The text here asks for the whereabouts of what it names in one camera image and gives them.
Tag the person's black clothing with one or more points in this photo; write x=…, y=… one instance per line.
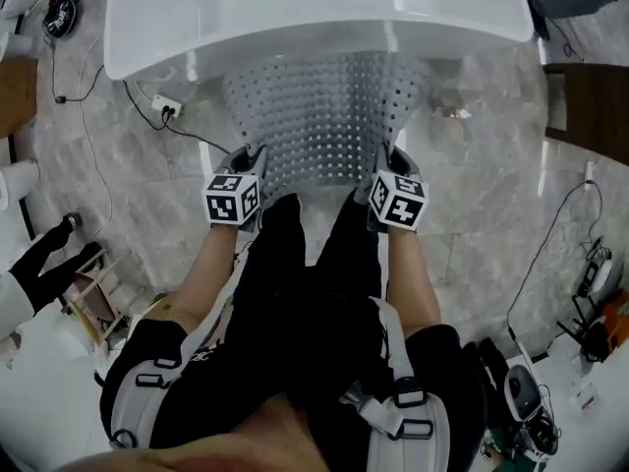
x=304, y=322

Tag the person's left forearm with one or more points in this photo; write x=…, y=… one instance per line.
x=211, y=273

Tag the grey perforated fabric sheet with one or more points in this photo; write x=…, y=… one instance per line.
x=319, y=126

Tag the orange box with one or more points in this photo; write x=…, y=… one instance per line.
x=616, y=320

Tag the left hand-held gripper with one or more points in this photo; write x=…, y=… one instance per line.
x=231, y=199

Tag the dark wooden cabinet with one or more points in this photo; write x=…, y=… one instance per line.
x=589, y=106

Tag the brown wooden cabinet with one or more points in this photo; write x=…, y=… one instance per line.
x=17, y=96

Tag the white cylinder fixture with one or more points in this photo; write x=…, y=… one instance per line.
x=17, y=185

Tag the black stand with devices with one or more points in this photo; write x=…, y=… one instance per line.
x=592, y=273

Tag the white and black headset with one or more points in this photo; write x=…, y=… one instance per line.
x=522, y=392

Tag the small wooden stool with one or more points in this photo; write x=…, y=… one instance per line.
x=96, y=298

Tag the person's right forearm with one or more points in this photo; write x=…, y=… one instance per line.
x=413, y=278

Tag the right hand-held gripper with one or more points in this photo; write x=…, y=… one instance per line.
x=400, y=204

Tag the black round device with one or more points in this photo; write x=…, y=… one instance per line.
x=60, y=16

